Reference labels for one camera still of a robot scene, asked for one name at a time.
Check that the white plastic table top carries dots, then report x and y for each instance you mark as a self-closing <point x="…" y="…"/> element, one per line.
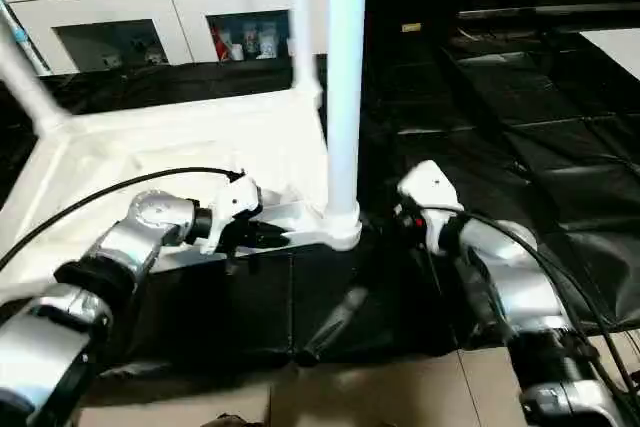
<point x="150" y="147"/>

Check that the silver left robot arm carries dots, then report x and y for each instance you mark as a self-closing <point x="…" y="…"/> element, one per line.
<point x="130" y="237"/>

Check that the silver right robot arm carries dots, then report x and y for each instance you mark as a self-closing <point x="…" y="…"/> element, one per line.
<point x="510" y="277"/>

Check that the black plastic mat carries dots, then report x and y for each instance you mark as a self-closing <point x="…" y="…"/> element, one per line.
<point x="520" y="167"/>

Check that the small tan tag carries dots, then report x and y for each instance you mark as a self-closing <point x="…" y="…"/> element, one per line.
<point x="411" y="27"/>

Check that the white flat board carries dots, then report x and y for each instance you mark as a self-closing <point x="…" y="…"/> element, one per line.
<point x="620" y="47"/>

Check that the black metal rail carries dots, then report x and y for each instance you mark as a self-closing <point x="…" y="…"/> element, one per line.
<point x="550" y="13"/>

